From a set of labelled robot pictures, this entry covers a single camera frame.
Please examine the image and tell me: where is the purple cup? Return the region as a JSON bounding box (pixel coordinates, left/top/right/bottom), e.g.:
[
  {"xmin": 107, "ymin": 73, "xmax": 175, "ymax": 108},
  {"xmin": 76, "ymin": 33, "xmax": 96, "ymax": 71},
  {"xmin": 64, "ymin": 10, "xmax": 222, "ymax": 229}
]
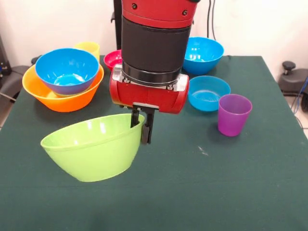
[{"xmin": 218, "ymin": 94, "xmax": 253, "ymax": 137}]

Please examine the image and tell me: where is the translucent yellow-green cup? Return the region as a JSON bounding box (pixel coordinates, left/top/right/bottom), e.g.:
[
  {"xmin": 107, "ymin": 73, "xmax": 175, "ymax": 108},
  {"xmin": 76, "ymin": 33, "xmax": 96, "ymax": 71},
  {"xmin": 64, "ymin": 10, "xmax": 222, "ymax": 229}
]
[{"xmin": 74, "ymin": 42, "xmax": 101, "ymax": 62}]

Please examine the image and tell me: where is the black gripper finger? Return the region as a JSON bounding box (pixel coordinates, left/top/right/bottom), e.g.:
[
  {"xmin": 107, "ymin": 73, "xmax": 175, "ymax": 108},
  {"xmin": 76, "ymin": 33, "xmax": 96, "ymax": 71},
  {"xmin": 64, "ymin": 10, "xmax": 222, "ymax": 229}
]
[
  {"xmin": 141, "ymin": 110, "xmax": 156, "ymax": 145},
  {"xmin": 129, "ymin": 107, "xmax": 141, "ymax": 128}
]

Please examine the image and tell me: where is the large orange bowl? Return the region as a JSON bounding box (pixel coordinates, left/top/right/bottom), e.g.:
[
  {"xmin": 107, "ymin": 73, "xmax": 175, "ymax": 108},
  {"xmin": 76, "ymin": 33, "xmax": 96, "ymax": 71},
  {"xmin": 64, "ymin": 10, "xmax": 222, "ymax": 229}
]
[{"xmin": 22, "ymin": 64, "xmax": 104, "ymax": 113}]

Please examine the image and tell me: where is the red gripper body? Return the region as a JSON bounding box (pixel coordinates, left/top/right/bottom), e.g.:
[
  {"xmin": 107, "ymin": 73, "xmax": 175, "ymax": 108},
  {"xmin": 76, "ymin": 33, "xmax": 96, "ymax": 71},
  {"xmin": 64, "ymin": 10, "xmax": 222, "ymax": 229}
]
[{"xmin": 109, "ymin": 76, "xmax": 190, "ymax": 115}]

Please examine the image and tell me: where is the black robot column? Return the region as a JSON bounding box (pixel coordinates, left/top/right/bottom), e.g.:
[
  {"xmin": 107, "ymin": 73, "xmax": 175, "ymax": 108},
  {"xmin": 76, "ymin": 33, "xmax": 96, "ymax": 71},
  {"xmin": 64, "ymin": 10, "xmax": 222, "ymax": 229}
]
[{"xmin": 111, "ymin": 0, "xmax": 195, "ymax": 50}]

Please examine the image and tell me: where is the small blue ridged bowl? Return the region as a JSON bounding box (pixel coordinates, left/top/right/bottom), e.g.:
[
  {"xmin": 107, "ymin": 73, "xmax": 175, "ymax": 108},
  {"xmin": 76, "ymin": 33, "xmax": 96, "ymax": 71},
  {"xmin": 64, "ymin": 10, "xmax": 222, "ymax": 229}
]
[{"xmin": 187, "ymin": 75, "xmax": 231, "ymax": 112}]

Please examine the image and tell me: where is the dark green tablecloth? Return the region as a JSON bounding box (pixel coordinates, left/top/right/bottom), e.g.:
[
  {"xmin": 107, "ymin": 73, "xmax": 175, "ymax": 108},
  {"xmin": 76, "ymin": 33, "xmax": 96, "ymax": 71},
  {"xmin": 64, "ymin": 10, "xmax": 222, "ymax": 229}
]
[{"xmin": 0, "ymin": 54, "xmax": 308, "ymax": 231}]

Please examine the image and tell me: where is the black robot pedestal leg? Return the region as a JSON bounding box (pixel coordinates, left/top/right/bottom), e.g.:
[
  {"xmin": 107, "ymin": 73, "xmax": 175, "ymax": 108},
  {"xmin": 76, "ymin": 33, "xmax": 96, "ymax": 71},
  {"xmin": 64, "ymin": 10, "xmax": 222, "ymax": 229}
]
[
  {"xmin": 0, "ymin": 64, "xmax": 26, "ymax": 102},
  {"xmin": 279, "ymin": 61, "xmax": 308, "ymax": 97}
]

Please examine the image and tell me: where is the blue floor cable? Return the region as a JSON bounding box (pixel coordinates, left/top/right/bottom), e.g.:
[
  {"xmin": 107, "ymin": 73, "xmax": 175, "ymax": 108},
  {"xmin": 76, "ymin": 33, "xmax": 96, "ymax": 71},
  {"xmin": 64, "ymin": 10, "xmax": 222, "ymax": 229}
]
[{"xmin": 291, "ymin": 78, "xmax": 308, "ymax": 129}]

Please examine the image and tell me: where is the large blue bowl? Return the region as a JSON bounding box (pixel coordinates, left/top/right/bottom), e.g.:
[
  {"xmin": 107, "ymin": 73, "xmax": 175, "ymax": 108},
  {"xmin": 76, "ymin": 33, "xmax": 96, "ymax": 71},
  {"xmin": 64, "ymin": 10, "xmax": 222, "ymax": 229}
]
[
  {"xmin": 181, "ymin": 37, "xmax": 225, "ymax": 75},
  {"xmin": 35, "ymin": 48, "xmax": 100, "ymax": 96}
]

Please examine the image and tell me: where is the small red bowl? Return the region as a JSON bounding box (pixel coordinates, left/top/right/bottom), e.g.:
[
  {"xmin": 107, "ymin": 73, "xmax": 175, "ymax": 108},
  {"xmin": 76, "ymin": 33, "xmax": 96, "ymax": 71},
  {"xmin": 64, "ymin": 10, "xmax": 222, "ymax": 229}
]
[{"xmin": 103, "ymin": 50, "xmax": 123, "ymax": 72}]

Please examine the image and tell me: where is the black wall cable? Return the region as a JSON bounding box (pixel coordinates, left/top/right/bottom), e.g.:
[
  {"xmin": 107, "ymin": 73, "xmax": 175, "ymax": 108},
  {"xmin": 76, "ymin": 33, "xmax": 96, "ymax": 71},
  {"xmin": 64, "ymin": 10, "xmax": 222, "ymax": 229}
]
[{"xmin": 207, "ymin": 0, "xmax": 217, "ymax": 40}]

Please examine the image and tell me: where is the large green bowl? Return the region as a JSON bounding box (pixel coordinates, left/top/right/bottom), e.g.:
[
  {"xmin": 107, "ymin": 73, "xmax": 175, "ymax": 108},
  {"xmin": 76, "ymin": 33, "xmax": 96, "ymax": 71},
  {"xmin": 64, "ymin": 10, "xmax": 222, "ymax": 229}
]
[{"xmin": 40, "ymin": 114, "xmax": 146, "ymax": 183}]

